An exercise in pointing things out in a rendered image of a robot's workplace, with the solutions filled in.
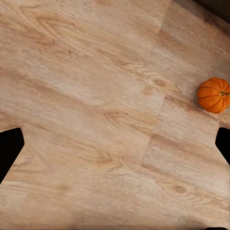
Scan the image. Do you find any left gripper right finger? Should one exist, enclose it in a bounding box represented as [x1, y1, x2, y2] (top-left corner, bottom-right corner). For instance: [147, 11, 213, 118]
[215, 127, 230, 165]

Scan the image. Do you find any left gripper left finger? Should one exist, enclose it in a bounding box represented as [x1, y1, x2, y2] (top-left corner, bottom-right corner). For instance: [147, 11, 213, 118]
[0, 127, 24, 184]

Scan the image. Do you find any pumpkin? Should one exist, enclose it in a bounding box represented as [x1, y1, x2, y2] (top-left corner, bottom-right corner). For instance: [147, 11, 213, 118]
[197, 77, 230, 114]

